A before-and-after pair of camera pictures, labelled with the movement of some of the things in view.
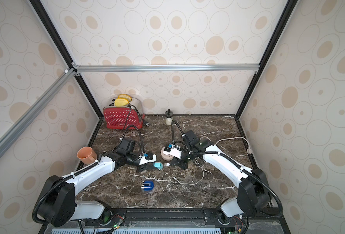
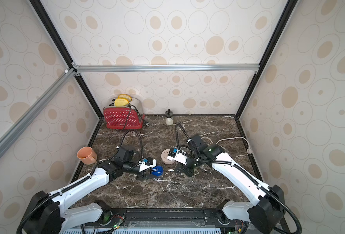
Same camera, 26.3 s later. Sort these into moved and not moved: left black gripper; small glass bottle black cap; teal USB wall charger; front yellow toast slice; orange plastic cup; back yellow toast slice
Moved: left black gripper; teal USB wall charger
Not moved: back yellow toast slice; small glass bottle black cap; orange plastic cup; front yellow toast slice
